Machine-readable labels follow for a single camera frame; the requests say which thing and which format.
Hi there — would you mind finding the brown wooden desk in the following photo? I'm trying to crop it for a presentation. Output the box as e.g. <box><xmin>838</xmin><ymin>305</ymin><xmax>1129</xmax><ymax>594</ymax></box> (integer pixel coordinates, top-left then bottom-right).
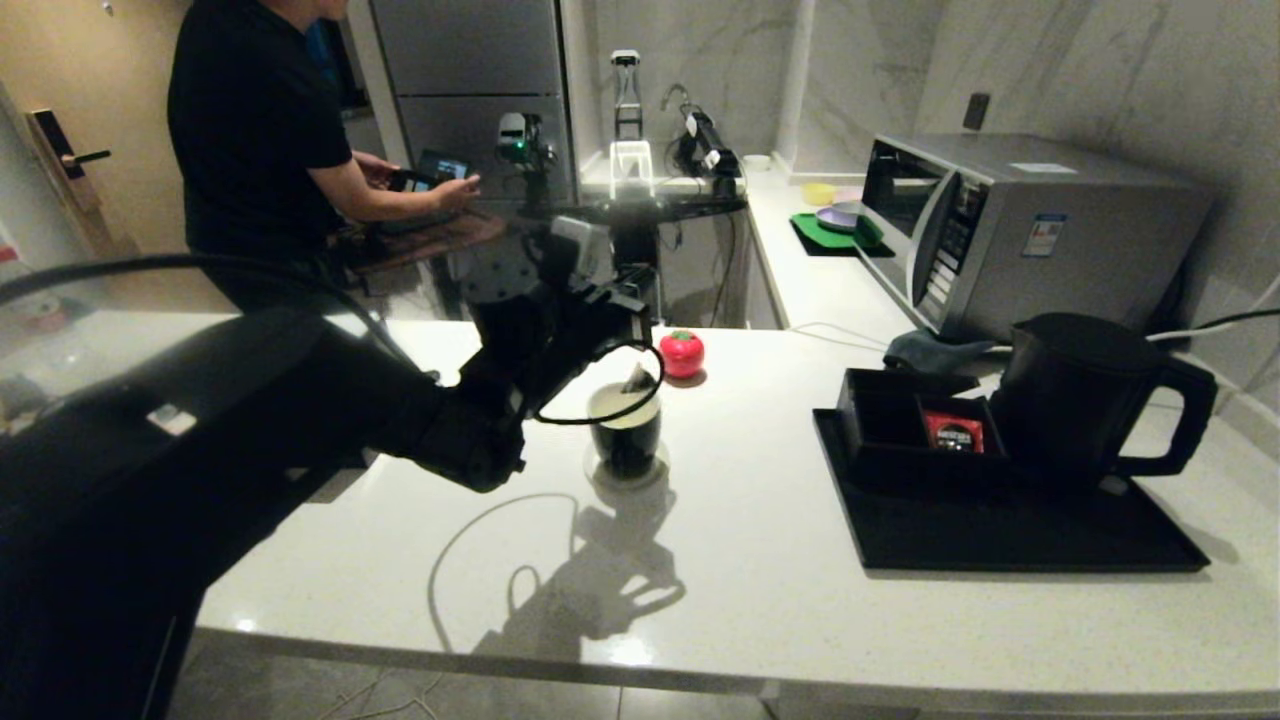
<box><xmin>340</xmin><ymin>208</ymin><xmax>513</xmax><ymax>279</ymax></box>

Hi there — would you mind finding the dark grey cloth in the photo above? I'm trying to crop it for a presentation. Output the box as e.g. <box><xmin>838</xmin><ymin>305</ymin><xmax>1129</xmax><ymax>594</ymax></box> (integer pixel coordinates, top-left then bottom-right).
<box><xmin>884</xmin><ymin>329</ymin><xmax>1003</xmax><ymax>375</ymax></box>

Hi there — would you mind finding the black mug white inside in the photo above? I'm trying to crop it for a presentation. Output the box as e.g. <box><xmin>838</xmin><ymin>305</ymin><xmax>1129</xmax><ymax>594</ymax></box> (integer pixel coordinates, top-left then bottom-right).
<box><xmin>586</xmin><ymin>381</ymin><xmax>665</xmax><ymax>478</ymax></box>

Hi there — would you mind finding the black serving tray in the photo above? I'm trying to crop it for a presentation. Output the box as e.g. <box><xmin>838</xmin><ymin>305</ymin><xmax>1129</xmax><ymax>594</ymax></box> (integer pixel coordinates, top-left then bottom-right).
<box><xmin>814</xmin><ymin>405</ymin><xmax>1213</xmax><ymax>577</ymax></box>

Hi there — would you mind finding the clear plastic bottle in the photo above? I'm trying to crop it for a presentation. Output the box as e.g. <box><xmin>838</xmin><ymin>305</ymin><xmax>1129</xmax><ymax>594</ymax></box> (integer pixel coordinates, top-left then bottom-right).
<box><xmin>0</xmin><ymin>245</ymin><xmax>67</xmax><ymax>331</ymax></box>

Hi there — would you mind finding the person's right hand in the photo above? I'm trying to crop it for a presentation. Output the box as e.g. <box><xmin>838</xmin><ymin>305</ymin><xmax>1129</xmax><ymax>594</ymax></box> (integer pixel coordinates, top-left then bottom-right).
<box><xmin>430</xmin><ymin>172</ymin><xmax>483</xmax><ymax>214</ymax></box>

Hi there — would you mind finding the red coffee sachet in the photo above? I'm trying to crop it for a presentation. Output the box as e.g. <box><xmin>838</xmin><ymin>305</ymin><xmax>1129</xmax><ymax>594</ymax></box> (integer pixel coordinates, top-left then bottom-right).
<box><xmin>922</xmin><ymin>410</ymin><xmax>986</xmax><ymax>456</ymax></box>

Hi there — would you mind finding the red tomato shaped timer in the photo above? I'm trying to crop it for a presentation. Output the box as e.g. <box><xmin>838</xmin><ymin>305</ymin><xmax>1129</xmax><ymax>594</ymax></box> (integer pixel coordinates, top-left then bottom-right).
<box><xmin>660</xmin><ymin>329</ymin><xmax>708</xmax><ymax>382</ymax></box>

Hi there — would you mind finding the open laptop blue screen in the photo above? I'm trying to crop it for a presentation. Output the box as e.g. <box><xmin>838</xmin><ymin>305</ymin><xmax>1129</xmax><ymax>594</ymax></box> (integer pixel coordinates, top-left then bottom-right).
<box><xmin>390</xmin><ymin>150</ymin><xmax>473</xmax><ymax>193</ymax></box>

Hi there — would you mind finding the black power cable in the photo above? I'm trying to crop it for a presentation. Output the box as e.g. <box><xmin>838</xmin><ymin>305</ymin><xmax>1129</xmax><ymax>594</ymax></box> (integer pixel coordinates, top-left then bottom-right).
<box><xmin>1195</xmin><ymin>307</ymin><xmax>1280</xmax><ymax>333</ymax></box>

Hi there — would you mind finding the person's left hand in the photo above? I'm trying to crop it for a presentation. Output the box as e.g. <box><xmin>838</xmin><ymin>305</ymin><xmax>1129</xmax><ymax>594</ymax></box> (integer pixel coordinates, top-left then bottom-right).
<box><xmin>350</xmin><ymin>150</ymin><xmax>403</xmax><ymax>189</ymax></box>

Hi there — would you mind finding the white power cable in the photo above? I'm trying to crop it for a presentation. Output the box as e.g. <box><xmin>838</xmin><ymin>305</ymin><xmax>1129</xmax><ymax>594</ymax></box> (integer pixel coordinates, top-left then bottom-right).
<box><xmin>1146</xmin><ymin>280</ymin><xmax>1280</xmax><ymax>346</ymax></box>

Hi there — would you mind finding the black electric kettle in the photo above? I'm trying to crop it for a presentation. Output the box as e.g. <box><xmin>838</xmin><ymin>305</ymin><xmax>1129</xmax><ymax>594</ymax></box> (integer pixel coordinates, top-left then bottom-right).
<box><xmin>988</xmin><ymin>312</ymin><xmax>1221</xmax><ymax>493</ymax></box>

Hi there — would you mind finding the black compartment organizer box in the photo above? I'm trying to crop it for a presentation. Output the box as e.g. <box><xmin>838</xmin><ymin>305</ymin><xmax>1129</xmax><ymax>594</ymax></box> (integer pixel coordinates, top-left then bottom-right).
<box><xmin>838</xmin><ymin>368</ymin><xmax>1009</xmax><ymax>489</ymax></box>

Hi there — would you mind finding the purple bowl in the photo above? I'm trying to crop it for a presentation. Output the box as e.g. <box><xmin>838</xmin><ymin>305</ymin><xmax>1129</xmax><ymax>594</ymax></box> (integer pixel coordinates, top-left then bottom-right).
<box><xmin>816</xmin><ymin>201</ymin><xmax>873</xmax><ymax>234</ymax></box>

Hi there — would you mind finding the black round platform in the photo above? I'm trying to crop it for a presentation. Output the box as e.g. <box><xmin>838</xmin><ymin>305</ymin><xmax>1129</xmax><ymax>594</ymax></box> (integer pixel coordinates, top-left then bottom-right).
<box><xmin>518</xmin><ymin>191</ymin><xmax>752</xmax><ymax>225</ymax></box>

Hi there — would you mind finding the silver microwave oven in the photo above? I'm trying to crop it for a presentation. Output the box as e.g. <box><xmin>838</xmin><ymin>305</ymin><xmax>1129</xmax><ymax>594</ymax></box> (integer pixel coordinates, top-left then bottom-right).
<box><xmin>862</xmin><ymin>133</ymin><xmax>1217</xmax><ymax>347</ymax></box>

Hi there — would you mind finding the glowing white frame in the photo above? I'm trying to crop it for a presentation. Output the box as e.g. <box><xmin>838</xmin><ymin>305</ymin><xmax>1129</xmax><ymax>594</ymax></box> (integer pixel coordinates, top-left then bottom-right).
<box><xmin>609</xmin><ymin>139</ymin><xmax>659</xmax><ymax>201</ymax></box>

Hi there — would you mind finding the chrome kitchen faucet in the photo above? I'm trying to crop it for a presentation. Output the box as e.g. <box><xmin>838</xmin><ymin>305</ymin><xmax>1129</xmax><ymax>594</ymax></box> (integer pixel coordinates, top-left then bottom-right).
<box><xmin>659</xmin><ymin>83</ymin><xmax>698</xmax><ymax>159</ymax></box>

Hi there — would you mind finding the stainless steel refrigerator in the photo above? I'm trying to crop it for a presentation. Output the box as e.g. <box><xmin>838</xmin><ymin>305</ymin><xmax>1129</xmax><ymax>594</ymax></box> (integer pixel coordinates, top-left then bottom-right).
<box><xmin>345</xmin><ymin>0</ymin><xmax>589</xmax><ymax>323</ymax></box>

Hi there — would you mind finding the black robot torso column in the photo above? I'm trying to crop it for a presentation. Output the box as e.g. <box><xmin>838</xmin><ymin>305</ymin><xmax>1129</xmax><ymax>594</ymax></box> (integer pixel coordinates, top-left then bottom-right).
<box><xmin>610</xmin><ymin>222</ymin><xmax>667</xmax><ymax>327</ymax></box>

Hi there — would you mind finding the person in black shirt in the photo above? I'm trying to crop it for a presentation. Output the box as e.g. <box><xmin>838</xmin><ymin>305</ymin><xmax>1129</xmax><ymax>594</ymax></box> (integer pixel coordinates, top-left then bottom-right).
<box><xmin>168</xmin><ymin>0</ymin><xmax>481</xmax><ymax>314</ymax></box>

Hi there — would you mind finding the black electronic door lock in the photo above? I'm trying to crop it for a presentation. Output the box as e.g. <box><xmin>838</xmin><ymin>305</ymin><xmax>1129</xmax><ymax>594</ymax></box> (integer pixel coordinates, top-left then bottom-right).
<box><xmin>27</xmin><ymin>108</ymin><xmax>113</xmax><ymax>213</ymax></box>

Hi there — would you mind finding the green mat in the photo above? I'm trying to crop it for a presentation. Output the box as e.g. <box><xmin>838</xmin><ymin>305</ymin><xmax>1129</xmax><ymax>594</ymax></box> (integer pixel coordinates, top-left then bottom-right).
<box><xmin>794</xmin><ymin>210</ymin><xmax>890</xmax><ymax>252</ymax></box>

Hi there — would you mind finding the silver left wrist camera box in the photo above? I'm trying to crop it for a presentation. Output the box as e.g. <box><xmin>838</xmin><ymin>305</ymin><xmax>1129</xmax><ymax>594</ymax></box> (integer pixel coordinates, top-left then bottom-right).
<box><xmin>546</xmin><ymin>215</ymin><xmax>617</xmax><ymax>291</ymax></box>

